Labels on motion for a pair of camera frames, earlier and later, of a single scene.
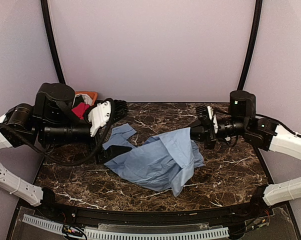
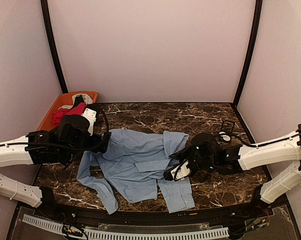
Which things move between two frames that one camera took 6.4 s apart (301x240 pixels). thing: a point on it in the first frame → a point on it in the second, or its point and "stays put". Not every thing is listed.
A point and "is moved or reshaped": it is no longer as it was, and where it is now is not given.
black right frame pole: x=250 y=45 stays put
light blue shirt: x=162 y=163 is moved or reshaped
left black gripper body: x=53 y=133 → x=70 y=155
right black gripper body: x=209 y=138 → x=207 y=163
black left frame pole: x=45 y=10 stays put
